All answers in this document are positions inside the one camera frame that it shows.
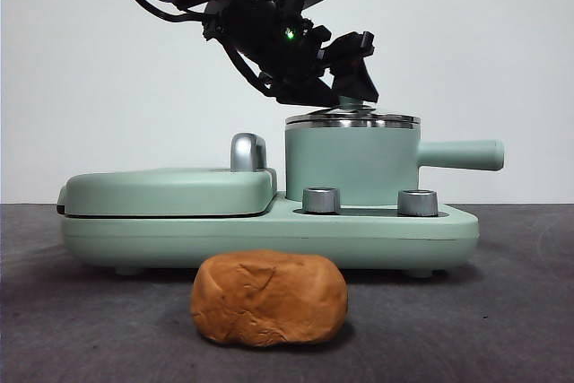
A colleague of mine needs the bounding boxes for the brown potato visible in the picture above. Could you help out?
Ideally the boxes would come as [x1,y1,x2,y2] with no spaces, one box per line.
[190,248,349,348]

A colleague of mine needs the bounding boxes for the silver control knob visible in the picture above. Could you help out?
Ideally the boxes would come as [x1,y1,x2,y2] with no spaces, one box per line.
[396,188,439,218]
[302,186,341,215]

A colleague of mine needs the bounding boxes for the green griddle lid silver handle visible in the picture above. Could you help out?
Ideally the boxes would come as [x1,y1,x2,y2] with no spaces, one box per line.
[56,131,279,218]

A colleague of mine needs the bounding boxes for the glass lid with green knob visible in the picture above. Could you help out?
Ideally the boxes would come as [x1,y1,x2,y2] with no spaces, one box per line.
[285,95,421,131]

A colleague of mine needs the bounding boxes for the green breakfast machine base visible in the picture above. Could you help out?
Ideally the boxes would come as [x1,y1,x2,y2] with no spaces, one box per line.
[60,192,480,277]

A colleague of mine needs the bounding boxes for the green pot with side handle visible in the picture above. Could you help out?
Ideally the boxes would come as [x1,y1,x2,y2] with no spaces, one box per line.
[284,126,507,205]

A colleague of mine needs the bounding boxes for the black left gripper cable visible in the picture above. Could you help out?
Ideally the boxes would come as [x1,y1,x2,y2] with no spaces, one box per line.
[223,39,280,98]

